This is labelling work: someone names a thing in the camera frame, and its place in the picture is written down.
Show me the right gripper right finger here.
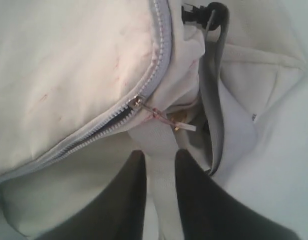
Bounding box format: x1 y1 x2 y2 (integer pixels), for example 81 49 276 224
175 149 299 240

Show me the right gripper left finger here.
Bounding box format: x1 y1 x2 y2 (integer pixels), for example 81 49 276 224
39 150 147 240

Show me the white fabric duffel bag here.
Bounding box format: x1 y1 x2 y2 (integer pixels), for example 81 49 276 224
0 0 308 240

